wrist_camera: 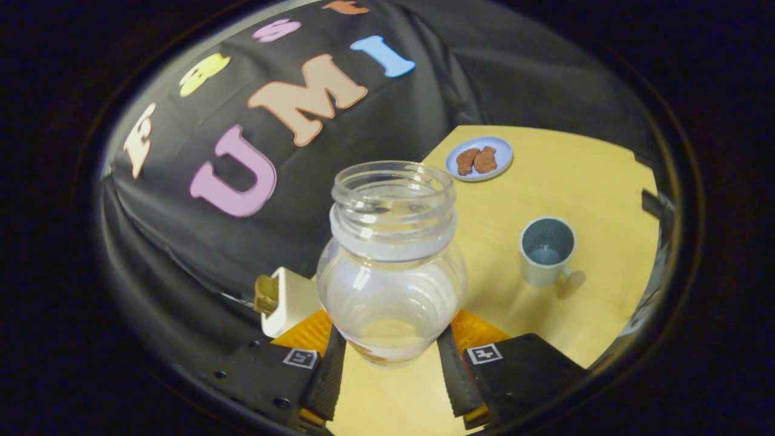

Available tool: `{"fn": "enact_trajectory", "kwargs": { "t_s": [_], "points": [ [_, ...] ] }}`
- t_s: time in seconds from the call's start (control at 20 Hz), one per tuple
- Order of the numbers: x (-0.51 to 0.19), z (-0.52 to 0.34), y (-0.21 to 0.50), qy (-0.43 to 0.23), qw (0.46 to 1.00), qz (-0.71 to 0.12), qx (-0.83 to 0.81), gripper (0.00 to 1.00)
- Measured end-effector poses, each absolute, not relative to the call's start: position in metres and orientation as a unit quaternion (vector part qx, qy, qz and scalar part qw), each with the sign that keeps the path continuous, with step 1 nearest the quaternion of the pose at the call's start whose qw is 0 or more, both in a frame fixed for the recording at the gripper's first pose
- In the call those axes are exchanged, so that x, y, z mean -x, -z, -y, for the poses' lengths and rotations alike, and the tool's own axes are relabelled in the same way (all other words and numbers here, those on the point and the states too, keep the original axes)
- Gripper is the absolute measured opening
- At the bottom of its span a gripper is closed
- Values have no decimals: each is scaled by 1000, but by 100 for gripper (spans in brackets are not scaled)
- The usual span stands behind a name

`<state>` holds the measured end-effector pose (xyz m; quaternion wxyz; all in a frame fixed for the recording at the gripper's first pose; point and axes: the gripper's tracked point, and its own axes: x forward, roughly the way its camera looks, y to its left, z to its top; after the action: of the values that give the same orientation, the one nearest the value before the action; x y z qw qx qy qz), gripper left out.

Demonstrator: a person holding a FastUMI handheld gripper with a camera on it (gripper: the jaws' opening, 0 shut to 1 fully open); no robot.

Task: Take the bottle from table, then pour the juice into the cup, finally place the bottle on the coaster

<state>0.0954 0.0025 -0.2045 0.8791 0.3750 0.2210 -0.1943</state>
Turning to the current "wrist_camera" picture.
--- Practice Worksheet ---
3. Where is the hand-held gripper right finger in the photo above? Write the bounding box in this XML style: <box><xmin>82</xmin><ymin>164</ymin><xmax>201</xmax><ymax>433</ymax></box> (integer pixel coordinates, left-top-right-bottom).
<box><xmin>436</xmin><ymin>309</ymin><xmax>588</xmax><ymax>430</ymax></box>

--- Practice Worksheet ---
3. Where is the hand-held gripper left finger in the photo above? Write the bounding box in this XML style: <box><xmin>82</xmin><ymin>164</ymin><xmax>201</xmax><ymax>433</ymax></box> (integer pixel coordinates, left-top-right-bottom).
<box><xmin>212</xmin><ymin>310</ymin><xmax>346</xmax><ymax>429</ymax></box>

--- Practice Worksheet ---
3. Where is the clear juice bottle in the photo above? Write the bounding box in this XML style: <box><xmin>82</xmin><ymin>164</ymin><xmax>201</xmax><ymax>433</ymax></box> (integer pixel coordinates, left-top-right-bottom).
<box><xmin>316</xmin><ymin>160</ymin><xmax>468</xmax><ymax>367</ymax></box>

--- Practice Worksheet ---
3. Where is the white and blue cup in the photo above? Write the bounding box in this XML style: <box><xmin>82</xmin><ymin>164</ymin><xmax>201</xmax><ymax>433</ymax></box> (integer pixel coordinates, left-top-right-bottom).
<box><xmin>519</xmin><ymin>217</ymin><xmax>586</xmax><ymax>300</ymax></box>

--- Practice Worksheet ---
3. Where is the light wooden table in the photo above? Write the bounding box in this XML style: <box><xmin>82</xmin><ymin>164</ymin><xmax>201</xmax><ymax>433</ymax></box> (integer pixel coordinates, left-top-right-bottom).
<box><xmin>327</xmin><ymin>125</ymin><xmax>661</xmax><ymax>436</ymax></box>

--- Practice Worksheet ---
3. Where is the white toaster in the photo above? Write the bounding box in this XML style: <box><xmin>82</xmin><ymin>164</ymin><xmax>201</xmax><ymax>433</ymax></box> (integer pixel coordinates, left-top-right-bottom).
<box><xmin>260</xmin><ymin>266</ymin><xmax>322</xmax><ymax>339</ymax></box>

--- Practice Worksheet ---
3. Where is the brown toast slice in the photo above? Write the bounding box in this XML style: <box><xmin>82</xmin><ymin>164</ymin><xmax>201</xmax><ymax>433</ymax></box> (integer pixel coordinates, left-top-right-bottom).
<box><xmin>254</xmin><ymin>274</ymin><xmax>279</xmax><ymax>315</ymax></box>

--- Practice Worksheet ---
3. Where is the brown meat piece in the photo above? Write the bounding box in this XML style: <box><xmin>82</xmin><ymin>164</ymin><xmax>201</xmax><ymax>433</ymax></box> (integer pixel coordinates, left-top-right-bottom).
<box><xmin>456</xmin><ymin>148</ymin><xmax>481</xmax><ymax>176</ymax></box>
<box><xmin>473</xmin><ymin>146</ymin><xmax>498</xmax><ymax>174</ymax></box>

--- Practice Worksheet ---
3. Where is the small blue plate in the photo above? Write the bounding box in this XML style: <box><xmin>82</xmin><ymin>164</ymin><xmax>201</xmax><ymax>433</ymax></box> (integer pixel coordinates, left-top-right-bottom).
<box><xmin>446</xmin><ymin>136</ymin><xmax>513</xmax><ymax>182</ymax></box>

